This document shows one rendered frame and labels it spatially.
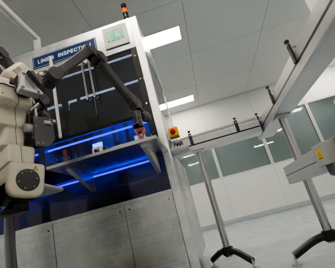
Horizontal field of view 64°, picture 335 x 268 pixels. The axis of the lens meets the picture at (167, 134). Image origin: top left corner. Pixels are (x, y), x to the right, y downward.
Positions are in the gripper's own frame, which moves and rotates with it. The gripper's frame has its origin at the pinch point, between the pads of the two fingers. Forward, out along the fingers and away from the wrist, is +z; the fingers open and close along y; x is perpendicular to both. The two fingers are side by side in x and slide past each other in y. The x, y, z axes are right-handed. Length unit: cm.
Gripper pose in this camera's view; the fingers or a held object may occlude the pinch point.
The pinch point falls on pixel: (141, 139)
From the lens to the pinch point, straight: 166.6
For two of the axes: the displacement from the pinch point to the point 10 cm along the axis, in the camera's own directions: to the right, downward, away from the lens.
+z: 2.1, 8.8, -4.3
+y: 2.2, 3.9, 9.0
